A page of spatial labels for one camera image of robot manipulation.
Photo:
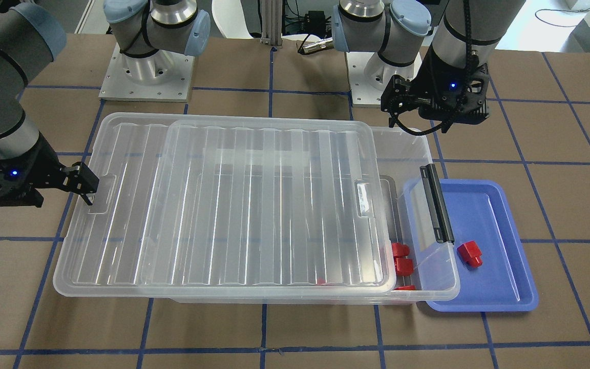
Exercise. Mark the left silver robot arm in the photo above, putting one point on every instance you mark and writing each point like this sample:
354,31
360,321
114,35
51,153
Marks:
467,32

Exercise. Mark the clear plastic storage box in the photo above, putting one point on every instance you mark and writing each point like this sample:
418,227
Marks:
435,276

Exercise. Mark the red block at box front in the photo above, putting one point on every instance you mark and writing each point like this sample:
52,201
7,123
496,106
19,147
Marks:
405,288

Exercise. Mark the aluminium frame post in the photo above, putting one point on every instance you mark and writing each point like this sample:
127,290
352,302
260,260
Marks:
271,20

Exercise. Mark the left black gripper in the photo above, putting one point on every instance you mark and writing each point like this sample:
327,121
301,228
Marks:
424,77

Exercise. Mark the blue plastic tray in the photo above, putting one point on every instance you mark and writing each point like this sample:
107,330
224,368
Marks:
479,211

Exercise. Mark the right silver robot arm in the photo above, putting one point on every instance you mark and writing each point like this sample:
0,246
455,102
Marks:
30,39

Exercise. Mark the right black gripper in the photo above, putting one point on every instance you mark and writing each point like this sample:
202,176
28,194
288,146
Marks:
44,163

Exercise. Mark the white chair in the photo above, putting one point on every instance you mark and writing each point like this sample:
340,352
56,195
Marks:
229,19

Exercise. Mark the clear plastic box lid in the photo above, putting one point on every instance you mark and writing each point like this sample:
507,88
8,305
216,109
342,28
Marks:
209,205

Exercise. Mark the black box latch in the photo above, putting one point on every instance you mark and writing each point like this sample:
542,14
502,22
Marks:
436,204

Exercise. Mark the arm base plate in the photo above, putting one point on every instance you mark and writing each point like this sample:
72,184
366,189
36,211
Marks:
368,76
163,77

